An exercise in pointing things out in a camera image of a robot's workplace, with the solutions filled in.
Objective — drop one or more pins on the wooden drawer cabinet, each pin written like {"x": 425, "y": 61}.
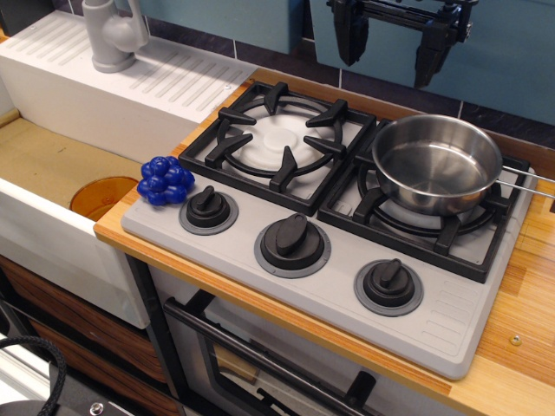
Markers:
{"x": 113, "y": 355}

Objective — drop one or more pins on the black right burner grate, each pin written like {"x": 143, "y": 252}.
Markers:
{"x": 466, "y": 244}

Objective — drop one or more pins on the black right stove knob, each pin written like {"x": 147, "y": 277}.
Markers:
{"x": 389, "y": 288}

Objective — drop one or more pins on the orange plastic bowl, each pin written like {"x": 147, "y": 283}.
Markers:
{"x": 96, "y": 198}

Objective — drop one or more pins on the black middle stove knob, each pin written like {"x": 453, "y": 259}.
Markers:
{"x": 292, "y": 248}

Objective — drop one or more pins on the oven door with handle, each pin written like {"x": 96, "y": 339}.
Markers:
{"x": 257, "y": 370}

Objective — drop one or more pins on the grey toy faucet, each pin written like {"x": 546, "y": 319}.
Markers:
{"x": 114, "y": 39}

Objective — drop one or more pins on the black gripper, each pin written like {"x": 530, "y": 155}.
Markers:
{"x": 440, "y": 29}

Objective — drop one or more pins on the white toy sink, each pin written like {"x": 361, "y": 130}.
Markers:
{"x": 64, "y": 125}

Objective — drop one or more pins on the black left stove knob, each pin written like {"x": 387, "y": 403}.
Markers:
{"x": 208, "y": 212}

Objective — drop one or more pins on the black burner grate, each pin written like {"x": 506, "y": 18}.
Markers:
{"x": 274, "y": 148}
{"x": 466, "y": 244}

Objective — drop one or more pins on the black left burner grate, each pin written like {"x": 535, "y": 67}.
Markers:
{"x": 274, "y": 148}

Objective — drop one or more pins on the blue toy blueberry cluster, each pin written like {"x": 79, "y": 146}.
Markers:
{"x": 164, "y": 181}

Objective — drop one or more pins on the stainless steel pan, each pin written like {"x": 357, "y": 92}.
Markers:
{"x": 439, "y": 165}

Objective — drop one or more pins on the grey toy stove top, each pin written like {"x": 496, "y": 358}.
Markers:
{"x": 442, "y": 334}

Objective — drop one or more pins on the black stove knob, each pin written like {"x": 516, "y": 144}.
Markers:
{"x": 389, "y": 288}
{"x": 292, "y": 248}
{"x": 208, "y": 212}

